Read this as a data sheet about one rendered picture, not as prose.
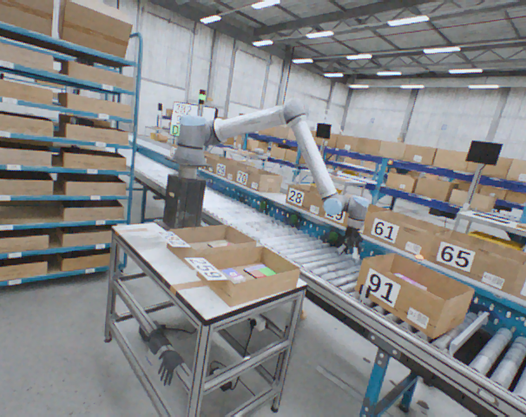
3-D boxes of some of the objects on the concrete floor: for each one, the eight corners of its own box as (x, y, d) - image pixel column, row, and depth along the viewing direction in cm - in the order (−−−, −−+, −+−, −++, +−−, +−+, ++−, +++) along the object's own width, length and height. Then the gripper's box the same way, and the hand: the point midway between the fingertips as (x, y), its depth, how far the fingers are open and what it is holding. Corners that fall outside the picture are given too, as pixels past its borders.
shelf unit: (-42, 309, 196) (-60, -45, 152) (-37, 274, 231) (-52, -23, 187) (126, 279, 262) (145, 30, 218) (110, 256, 296) (123, 37, 253)
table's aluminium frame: (102, 339, 191) (110, 231, 176) (187, 312, 233) (200, 223, 217) (180, 486, 124) (205, 327, 108) (279, 409, 165) (306, 289, 149)
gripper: (337, 221, 174) (329, 254, 179) (362, 232, 163) (353, 268, 167) (345, 221, 180) (338, 253, 185) (371, 231, 168) (361, 265, 173)
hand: (348, 258), depth 178 cm, fingers open, 10 cm apart
